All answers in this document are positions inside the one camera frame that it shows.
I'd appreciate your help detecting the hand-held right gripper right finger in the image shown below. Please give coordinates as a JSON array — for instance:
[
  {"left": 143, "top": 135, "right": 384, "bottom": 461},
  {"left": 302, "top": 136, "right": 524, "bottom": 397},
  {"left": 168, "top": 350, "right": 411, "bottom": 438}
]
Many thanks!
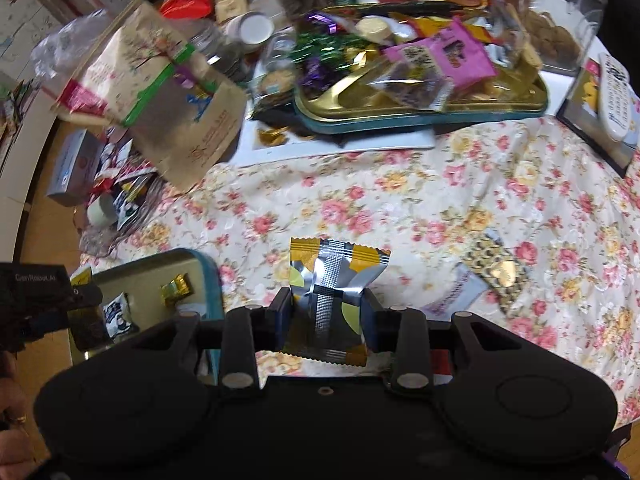
[{"left": 360, "top": 290, "right": 522, "bottom": 394}]

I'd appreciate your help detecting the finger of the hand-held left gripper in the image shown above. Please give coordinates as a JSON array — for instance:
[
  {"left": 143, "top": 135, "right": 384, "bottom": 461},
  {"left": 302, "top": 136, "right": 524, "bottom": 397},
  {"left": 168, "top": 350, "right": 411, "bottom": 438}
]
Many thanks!
[{"left": 70, "top": 283, "right": 105, "bottom": 312}]

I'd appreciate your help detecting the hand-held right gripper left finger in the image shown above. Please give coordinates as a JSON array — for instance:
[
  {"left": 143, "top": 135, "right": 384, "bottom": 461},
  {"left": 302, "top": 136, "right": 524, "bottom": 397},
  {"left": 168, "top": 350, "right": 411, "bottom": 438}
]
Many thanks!
[{"left": 127, "top": 286, "right": 294, "bottom": 393}]

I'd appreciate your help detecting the white blueberry snack packet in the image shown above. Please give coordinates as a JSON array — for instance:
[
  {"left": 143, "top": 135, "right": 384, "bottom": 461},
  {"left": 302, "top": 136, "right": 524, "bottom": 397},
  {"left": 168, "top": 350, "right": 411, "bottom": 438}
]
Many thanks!
[
  {"left": 114, "top": 187, "right": 147, "bottom": 231},
  {"left": 102, "top": 293, "right": 139, "bottom": 337}
]

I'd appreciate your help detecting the gold silver snack packet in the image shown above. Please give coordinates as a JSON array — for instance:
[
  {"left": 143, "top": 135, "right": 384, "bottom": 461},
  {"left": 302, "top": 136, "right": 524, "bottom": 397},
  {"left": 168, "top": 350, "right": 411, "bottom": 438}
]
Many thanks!
[{"left": 281, "top": 236, "right": 392, "bottom": 367}]

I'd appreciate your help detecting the red white snack packet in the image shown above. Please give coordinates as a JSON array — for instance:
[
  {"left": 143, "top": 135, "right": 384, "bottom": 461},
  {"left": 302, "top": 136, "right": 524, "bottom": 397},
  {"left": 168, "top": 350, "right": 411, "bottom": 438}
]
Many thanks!
[{"left": 429, "top": 349, "right": 457, "bottom": 377}]

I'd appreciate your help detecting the gold candy packet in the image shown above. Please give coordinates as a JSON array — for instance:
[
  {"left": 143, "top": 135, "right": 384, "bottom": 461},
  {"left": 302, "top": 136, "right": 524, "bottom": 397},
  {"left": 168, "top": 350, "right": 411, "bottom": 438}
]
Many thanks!
[{"left": 159, "top": 274, "right": 194, "bottom": 307}]

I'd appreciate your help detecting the teal metal tin tray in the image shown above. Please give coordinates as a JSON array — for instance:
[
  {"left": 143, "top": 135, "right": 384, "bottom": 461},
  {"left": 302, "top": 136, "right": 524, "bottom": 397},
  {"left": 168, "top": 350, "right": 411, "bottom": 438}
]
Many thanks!
[{"left": 69, "top": 248, "right": 224, "bottom": 387}]

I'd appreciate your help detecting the brown patterned snack packet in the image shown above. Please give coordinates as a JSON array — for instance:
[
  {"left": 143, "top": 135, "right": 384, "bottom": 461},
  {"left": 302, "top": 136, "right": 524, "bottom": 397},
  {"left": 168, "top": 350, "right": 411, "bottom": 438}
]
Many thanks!
[{"left": 459, "top": 234, "right": 532, "bottom": 314}]

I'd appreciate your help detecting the person's left hand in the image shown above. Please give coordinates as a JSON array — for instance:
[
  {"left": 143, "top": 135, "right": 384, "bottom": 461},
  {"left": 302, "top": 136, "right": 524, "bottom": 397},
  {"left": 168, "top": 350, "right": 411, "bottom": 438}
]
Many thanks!
[{"left": 0, "top": 350, "right": 49, "bottom": 462}]

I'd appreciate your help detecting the pale small cup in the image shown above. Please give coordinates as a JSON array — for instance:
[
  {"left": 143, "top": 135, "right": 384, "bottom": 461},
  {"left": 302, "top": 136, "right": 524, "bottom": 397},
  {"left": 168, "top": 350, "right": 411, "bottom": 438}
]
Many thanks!
[{"left": 86, "top": 191, "right": 119, "bottom": 227}]

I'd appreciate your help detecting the clear glass dish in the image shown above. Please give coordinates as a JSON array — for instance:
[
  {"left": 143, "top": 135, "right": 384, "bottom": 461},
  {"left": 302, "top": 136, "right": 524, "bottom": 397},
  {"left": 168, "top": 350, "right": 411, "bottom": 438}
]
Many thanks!
[{"left": 76, "top": 174, "right": 187, "bottom": 257}]

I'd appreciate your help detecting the grey cardboard box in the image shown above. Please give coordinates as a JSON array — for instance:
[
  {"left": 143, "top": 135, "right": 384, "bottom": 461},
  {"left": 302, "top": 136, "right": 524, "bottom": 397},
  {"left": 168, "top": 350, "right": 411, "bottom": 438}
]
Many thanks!
[{"left": 46, "top": 128, "right": 109, "bottom": 207}]

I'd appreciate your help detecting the floral tablecloth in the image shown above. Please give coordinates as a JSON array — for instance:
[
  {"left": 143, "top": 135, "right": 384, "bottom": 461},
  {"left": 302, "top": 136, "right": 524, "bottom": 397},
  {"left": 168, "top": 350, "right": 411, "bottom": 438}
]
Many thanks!
[{"left": 80, "top": 114, "right": 640, "bottom": 431}]

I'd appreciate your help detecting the white counter cabinet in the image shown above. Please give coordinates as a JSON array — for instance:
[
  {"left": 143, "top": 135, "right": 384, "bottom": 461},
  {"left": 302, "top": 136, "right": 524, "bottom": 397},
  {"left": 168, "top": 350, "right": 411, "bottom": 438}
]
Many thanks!
[{"left": 0, "top": 0, "right": 68, "bottom": 263}]

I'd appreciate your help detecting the white rectangular plate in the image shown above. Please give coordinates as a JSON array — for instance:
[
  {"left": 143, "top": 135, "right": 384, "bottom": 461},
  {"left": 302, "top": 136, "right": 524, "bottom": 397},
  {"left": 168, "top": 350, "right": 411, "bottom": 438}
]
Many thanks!
[{"left": 234, "top": 119, "right": 437, "bottom": 167}]

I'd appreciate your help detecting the gold foil chocolate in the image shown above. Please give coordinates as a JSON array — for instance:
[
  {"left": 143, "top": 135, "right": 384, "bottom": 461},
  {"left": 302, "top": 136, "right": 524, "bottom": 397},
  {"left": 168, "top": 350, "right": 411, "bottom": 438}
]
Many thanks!
[{"left": 256, "top": 126, "right": 289, "bottom": 149}]

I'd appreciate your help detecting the kraft paper bag green stripe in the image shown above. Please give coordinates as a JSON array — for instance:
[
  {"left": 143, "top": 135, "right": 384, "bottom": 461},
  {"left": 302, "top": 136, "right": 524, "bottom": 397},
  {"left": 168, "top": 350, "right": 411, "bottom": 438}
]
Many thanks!
[{"left": 59, "top": 1, "right": 249, "bottom": 194}]

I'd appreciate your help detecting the teal gold divided sweets tray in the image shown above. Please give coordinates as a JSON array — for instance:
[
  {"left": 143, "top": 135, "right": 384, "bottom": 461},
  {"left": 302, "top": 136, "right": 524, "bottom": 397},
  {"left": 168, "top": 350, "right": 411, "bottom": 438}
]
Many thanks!
[{"left": 291, "top": 4, "right": 552, "bottom": 134}]

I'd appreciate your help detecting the clear jar with cookies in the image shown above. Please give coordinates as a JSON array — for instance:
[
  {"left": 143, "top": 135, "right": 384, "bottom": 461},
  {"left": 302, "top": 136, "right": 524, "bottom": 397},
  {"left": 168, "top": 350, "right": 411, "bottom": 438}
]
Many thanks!
[{"left": 251, "top": 34, "right": 302, "bottom": 107}]

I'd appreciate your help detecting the pile of purple green candies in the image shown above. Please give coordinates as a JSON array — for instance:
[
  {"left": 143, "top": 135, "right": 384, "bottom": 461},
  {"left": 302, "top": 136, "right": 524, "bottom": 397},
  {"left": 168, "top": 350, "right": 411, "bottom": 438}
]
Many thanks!
[{"left": 294, "top": 11, "right": 362, "bottom": 97}]

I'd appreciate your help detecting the clear glass jar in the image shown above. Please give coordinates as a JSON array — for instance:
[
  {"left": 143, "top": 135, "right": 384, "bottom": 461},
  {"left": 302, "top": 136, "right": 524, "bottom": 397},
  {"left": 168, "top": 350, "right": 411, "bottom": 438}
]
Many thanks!
[{"left": 186, "top": 24, "right": 247, "bottom": 84}]

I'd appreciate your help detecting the pink snack packet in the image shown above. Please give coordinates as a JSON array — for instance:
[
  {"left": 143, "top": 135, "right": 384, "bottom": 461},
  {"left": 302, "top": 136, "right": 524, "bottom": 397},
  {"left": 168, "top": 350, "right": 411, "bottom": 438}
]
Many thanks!
[{"left": 381, "top": 19, "right": 497, "bottom": 92}]

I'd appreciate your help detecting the white paper cup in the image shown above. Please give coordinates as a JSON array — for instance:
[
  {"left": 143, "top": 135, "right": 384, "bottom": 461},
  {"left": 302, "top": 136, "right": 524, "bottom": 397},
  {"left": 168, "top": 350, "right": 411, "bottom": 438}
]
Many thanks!
[{"left": 226, "top": 11, "right": 274, "bottom": 54}]

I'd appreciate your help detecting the dark framed book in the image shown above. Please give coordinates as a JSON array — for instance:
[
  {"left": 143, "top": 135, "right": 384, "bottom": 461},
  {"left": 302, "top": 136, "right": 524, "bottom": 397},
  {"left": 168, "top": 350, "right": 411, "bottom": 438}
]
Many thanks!
[{"left": 556, "top": 51, "right": 640, "bottom": 177}]

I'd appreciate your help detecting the white remote control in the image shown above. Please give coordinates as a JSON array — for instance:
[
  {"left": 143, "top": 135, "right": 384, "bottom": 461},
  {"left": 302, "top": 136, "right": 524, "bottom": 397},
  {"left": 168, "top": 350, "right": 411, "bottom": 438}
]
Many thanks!
[{"left": 596, "top": 51, "right": 640, "bottom": 142}]

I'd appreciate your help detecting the large glass cookie jar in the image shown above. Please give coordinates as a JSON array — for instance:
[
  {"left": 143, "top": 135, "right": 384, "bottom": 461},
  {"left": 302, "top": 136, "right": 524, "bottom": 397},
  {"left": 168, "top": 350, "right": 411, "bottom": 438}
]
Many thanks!
[{"left": 529, "top": 0, "right": 609, "bottom": 77}]

